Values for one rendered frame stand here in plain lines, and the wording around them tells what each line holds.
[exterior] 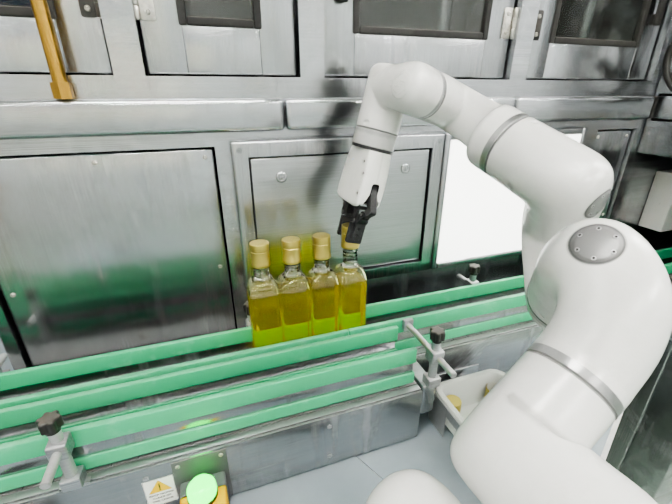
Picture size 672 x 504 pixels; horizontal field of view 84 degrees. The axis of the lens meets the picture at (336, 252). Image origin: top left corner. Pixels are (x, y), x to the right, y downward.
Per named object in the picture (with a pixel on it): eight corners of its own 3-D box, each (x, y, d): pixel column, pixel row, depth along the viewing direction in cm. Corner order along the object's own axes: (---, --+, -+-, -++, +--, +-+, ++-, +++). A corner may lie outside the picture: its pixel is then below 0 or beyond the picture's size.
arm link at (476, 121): (474, 172, 47) (377, 102, 59) (516, 182, 56) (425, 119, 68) (518, 109, 43) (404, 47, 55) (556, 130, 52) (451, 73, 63)
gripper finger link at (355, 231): (353, 206, 67) (343, 241, 69) (360, 211, 64) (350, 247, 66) (368, 209, 68) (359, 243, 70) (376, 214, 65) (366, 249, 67)
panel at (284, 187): (549, 245, 112) (578, 126, 99) (557, 248, 109) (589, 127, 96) (246, 293, 85) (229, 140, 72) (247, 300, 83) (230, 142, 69)
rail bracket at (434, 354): (410, 348, 82) (414, 299, 77) (456, 404, 67) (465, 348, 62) (397, 351, 81) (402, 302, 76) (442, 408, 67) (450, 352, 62)
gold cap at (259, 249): (268, 259, 69) (267, 237, 68) (272, 267, 66) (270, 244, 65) (249, 262, 68) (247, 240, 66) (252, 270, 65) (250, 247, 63)
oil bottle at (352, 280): (355, 341, 85) (357, 256, 77) (365, 356, 80) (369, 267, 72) (332, 346, 83) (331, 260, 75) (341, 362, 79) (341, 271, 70)
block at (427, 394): (412, 378, 83) (414, 353, 80) (435, 410, 75) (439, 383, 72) (397, 382, 82) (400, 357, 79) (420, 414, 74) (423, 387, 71)
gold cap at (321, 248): (327, 251, 73) (327, 230, 71) (333, 259, 70) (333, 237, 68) (310, 254, 72) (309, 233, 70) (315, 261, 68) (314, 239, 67)
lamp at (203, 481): (217, 478, 61) (214, 465, 60) (218, 504, 57) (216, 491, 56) (188, 486, 60) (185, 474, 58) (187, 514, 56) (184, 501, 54)
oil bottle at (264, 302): (280, 357, 80) (274, 267, 72) (286, 374, 75) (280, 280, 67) (254, 362, 78) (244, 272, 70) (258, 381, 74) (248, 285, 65)
